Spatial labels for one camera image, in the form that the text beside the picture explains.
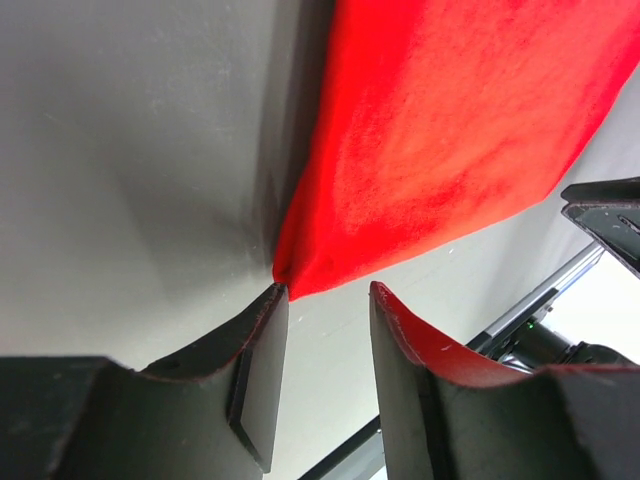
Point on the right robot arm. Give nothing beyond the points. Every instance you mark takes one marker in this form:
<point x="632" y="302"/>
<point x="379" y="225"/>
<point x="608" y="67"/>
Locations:
<point x="531" y="348"/>

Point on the red t-shirt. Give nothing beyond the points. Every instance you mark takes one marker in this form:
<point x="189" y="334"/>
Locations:
<point x="440" y="118"/>

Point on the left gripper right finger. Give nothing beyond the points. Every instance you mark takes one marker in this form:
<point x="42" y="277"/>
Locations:
<point x="449" y="413"/>

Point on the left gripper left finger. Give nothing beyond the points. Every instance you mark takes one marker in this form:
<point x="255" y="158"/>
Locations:
<point x="206" y="411"/>

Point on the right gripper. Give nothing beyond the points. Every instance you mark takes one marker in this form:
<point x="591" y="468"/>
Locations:
<point x="608" y="211"/>

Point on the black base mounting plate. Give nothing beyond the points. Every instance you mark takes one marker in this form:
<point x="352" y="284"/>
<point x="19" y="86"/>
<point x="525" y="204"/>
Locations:
<point x="361" y="456"/>

